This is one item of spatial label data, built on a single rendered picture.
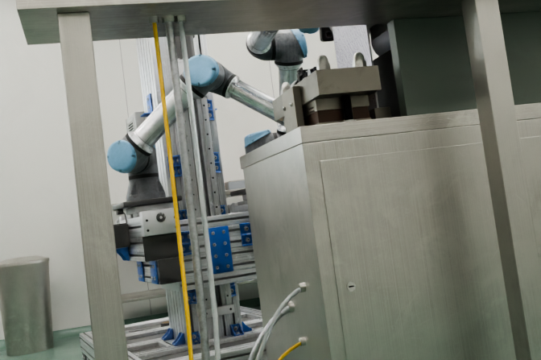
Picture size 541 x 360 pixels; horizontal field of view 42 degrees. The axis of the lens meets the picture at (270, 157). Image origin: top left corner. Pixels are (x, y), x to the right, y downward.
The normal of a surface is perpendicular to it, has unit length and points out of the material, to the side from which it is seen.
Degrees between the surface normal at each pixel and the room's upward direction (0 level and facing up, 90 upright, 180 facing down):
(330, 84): 90
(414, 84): 90
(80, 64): 90
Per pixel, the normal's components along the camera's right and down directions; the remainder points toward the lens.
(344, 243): 0.25, -0.11
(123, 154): -0.29, 0.04
